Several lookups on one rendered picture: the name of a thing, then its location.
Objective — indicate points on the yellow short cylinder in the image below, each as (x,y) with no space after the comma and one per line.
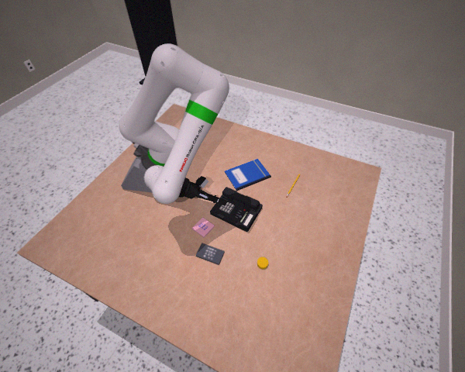
(262,263)

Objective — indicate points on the pink sticky note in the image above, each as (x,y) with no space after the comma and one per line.
(203,227)

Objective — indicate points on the blue notebook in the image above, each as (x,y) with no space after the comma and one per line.
(247,174)

